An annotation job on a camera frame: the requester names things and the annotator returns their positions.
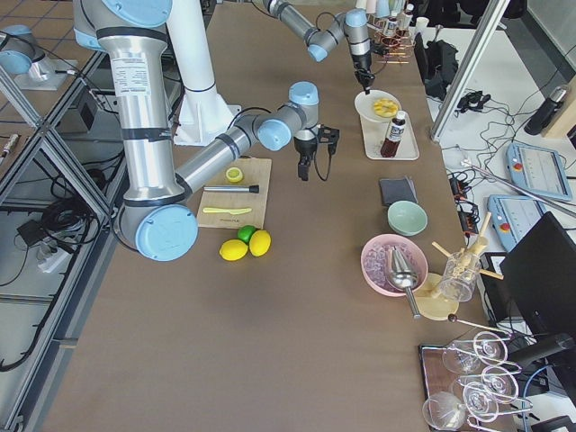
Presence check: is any teach pendant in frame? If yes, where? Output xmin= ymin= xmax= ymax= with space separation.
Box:
xmin=506 ymin=141 xmax=572 ymax=202
xmin=487 ymin=194 xmax=547 ymax=252

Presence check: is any dark tea bottle on tray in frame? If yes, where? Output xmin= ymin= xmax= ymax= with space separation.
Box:
xmin=380 ymin=111 xmax=406 ymax=158

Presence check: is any pink ice bowl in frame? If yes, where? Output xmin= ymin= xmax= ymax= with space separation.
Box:
xmin=361 ymin=234 xmax=428 ymax=297

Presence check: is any aluminium frame post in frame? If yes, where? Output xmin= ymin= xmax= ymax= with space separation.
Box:
xmin=430 ymin=0 xmax=509 ymax=144

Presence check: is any cream rectangular tray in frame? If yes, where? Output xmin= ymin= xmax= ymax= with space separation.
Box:
xmin=359 ymin=109 xmax=419 ymax=161

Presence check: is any wooden cutting board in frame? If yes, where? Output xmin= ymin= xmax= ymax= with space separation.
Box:
xmin=197 ymin=157 xmax=272 ymax=229

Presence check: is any bottle in wire rack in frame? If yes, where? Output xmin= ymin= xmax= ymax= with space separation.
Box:
xmin=383 ymin=11 xmax=399 ymax=38

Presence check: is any lower teach pendant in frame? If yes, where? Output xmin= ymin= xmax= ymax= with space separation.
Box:
xmin=487 ymin=194 xmax=547 ymax=252

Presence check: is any wooden mug tree stand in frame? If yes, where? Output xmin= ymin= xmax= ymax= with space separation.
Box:
xmin=415 ymin=212 xmax=504 ymax=320

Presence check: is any yellow plastic knife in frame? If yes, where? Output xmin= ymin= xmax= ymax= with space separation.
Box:
xmin=202 ymin=207 xmax=252 ymax=215

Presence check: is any copper wire bottle rack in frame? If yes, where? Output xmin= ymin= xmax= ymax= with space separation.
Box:
xmin=373 ymin=29 xmax=414 ymax=65

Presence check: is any mint green bowl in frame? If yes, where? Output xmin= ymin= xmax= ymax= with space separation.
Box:
xmin=387 ymin=201 xmax=428 ymax=237

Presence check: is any whole yellow lemon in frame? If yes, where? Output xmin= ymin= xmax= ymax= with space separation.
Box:
xmin=219 ymin=238 xmax=248 ymax=261

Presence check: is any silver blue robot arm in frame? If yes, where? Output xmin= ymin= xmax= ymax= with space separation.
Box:
xmin=262 ymin=1 xmax=375 ymax=95
xmin=73 ymin=1 xmax=320 ymax=262

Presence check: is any green lime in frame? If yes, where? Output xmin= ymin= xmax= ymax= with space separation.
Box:
xmin=237 ymin=225 xmax=258 ymax=244

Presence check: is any metal ice scoop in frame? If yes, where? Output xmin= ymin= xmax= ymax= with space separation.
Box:
xmin=386 ymin=247 xmax=421 ymax=320

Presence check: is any half lemon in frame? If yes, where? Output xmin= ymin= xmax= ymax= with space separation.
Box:
xmin=225 ymin=166 xmax=244 ymax=184

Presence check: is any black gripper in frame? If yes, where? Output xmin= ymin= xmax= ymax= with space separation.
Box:
xmin=294 ymin=130 xmax=318 ymax=181
xmin=352 ymin=52 xmax=375 ymax=95

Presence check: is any grey folded cloth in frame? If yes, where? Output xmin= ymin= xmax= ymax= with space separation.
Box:
xmin=379 ymin=176 xmax=419 ymax=207

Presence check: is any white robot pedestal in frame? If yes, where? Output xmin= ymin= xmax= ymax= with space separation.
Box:
xmin=166 ymin=0 xmax=234 ymax=147

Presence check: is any clear glass mug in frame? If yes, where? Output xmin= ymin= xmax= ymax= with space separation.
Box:
xmin=437 ymin=252 xmax=481 ymax=302

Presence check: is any black monitor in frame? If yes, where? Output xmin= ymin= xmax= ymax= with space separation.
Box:
xmin=501 ymin=212 xmax=575 ymax=336

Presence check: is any upper teach pendant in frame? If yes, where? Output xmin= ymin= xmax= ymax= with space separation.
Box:
xmin=506 ymin=141 xmax=572 ymax=202

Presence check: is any black thermos bottle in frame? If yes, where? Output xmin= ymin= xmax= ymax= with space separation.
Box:
xmin=524 ymin=85 xmax=570 ymax=136

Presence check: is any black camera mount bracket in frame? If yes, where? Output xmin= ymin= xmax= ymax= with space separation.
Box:
xmin=316 ymin=124 xmax=340 ymax=156

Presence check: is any braided glazed donut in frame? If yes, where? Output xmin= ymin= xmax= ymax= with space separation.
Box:
xmin=372 ymin=98 xmax=400 ymax=118

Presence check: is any white round plate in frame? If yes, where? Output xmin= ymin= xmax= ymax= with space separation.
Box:
xmin=355 ymin=90 xmax=401 ymax=122

